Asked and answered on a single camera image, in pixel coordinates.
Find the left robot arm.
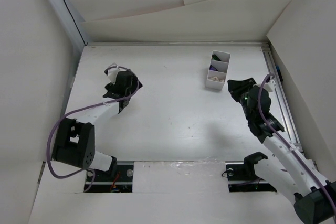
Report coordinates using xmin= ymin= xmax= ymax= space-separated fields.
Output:
xmin=48 ymin=66 xmax=142 ymax=180

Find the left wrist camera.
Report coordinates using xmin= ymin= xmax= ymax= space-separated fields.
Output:
xmin=104 ymin=63 xmax=124 ymax=84

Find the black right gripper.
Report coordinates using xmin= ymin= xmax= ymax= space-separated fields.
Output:
xmin=227 ymin=77 xmax=258 ymax=121

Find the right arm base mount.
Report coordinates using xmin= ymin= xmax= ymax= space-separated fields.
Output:
xmin=222 ymin=161 xmax=277 ymax=193

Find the purple cap highlighter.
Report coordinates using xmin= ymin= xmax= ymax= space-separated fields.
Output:
xmin=209 ymin=66 xmax=218 ymax=72

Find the green cap highlighter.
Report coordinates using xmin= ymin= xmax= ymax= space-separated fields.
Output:
xmin=212 ymin=54 xmax=222 ymax=61

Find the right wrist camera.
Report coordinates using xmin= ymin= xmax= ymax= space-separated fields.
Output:
xmin=259 ymin=74 xmax=276 ymax=92

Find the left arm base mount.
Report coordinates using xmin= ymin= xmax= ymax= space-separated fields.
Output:
xmin=84 ymin=162 xmax=134 ymax=193

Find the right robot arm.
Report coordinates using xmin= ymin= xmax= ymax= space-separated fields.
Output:
xmin=227 ymin=74 xmax=335 ymax=223

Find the blue cap marker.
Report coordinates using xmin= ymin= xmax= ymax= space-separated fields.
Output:
xmin=276 ymin=65 xmax=283 ymax=83

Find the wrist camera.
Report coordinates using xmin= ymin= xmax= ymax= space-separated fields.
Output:
xmin=259 ymin=74 xmax=276 ymax=92
xmin=104 ymin=63 xmax=124 ymax=84

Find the white divided organizer tray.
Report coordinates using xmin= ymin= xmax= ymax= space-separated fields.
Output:
xmin=205 ymin=50 xmax=231 ymax=90

